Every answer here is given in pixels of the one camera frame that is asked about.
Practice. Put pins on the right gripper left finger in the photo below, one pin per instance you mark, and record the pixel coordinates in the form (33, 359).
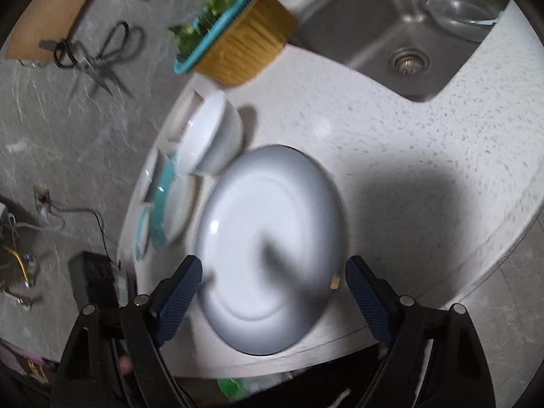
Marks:
(150, 321)

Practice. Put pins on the teal floral plate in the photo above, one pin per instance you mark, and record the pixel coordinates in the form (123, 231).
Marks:
(172, 206)
(142, 233)

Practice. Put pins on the yellow teal colander basket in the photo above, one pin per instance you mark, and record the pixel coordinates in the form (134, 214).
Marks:
(245, 39)

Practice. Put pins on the large grey plate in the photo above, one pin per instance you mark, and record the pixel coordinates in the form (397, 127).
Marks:
(271, 240)

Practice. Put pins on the large white bowl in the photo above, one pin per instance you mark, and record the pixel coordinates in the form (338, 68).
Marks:
(211, 139)

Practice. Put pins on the stainless steel sink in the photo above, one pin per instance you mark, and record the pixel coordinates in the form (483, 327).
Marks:
(394, 42)

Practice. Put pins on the green leafy vegetables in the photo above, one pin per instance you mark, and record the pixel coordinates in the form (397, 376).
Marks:
(187, 36)

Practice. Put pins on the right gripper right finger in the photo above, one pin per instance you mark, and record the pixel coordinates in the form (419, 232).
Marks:
(403, 329)

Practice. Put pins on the small white bowl with writing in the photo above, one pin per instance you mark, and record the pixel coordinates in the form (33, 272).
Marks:
(181, 113)

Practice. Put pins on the clear glass bowl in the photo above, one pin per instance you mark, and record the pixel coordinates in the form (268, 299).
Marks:
(470, 20)

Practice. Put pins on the black scissors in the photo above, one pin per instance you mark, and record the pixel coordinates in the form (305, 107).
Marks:
(122, 43)

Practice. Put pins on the wooden cutting board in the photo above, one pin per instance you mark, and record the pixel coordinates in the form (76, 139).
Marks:
(42, 20)

